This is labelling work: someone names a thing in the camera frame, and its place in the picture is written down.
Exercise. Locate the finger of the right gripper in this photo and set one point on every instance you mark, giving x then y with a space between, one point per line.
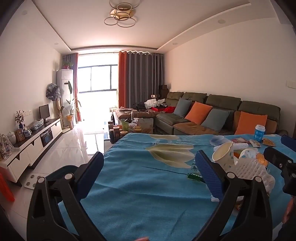
287 141
276 157

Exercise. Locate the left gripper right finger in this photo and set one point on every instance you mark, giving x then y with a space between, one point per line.
254 219

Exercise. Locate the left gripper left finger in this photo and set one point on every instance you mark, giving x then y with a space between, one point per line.
55 211

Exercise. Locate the brown snack wrapper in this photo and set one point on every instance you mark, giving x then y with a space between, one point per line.
268 142

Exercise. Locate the white paper cup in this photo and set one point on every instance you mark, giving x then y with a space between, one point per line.
224 156
249 153

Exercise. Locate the white foam fruit net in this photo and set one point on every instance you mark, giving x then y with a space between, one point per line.
248 168

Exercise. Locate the clear green printed wrapper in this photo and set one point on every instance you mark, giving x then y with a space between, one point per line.
196 177

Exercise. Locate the person right hand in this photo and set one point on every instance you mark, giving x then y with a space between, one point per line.
289 211

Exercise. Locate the white cracker packet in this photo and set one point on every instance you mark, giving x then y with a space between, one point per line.
255 143

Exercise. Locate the blue lidded coffee cup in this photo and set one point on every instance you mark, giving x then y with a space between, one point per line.
259 133

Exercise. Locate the red snack packet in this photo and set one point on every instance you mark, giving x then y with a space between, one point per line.
240 140

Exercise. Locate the orange cushion near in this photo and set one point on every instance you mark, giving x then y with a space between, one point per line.
245 123

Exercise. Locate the orange cushion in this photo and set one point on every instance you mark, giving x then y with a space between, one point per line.
245 123
198 113

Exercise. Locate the white bathroom scale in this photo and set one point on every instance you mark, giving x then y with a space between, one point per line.
31 181

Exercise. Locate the orange plastic bag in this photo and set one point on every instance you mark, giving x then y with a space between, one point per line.
5 190

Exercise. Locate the white tv cabinet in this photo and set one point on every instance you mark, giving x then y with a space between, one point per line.
29 152

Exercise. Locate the grey blue cushion near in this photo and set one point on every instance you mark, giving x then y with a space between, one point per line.
216 119

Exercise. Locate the grey blue cushion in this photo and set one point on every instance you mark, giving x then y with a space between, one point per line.
182 107
216 119

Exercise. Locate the orange cushion far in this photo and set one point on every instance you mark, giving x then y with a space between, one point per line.
198 113

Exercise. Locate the potted tall leaf plant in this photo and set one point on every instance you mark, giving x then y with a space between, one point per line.
70 105

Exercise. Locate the blue floral tablecloth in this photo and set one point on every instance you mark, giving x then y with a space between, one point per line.
143 189

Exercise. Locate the green sectional sofa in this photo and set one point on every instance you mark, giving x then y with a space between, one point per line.
171 124

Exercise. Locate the dark glass coffee table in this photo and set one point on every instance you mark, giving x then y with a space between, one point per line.
125 121

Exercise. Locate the small black monitor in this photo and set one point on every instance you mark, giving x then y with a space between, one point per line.
44 112

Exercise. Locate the grey blue cushion far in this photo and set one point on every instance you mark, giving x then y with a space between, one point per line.
182 107

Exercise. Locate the covered standing fan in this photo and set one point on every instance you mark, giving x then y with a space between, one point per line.
53 92

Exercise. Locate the white standing air conditioner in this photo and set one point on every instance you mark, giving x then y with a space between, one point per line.
64 75

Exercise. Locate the orange and grey curtain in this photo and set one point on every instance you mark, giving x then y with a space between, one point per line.
139 76

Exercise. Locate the window with dark frame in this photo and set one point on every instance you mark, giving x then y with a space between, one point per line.
97 78

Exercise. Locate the gold ring ceiling lamp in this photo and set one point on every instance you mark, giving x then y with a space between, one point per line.
122 14

